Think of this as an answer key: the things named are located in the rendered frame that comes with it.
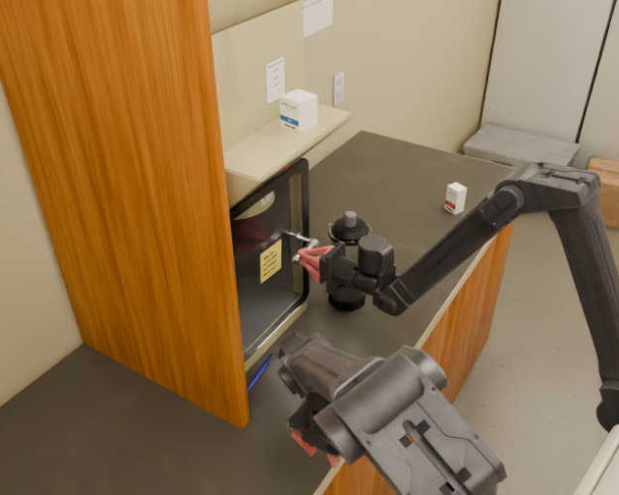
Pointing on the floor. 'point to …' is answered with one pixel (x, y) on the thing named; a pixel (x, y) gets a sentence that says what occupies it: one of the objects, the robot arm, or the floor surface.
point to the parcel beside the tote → (618, 192)
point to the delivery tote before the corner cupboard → (519, 146)
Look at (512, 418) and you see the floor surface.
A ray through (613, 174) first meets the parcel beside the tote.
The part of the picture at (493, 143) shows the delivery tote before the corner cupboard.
